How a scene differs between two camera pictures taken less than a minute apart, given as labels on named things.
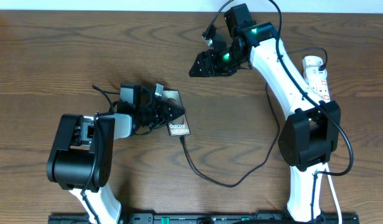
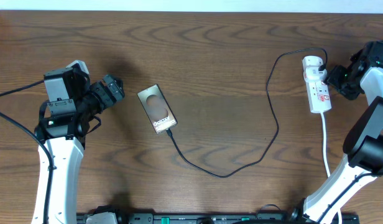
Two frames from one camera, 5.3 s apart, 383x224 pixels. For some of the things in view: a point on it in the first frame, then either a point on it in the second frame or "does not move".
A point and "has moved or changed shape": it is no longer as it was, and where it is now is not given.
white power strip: x=320 y=86 does not move
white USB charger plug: x=312 y=73 does not move
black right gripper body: x=225 y=61 -> x=342 y=83
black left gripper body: x=150 y=116 -> x=99 y=98
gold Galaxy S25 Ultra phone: x=179 y=126 has moved or changed shape
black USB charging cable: x=190 y=160 -> x=272 y=111
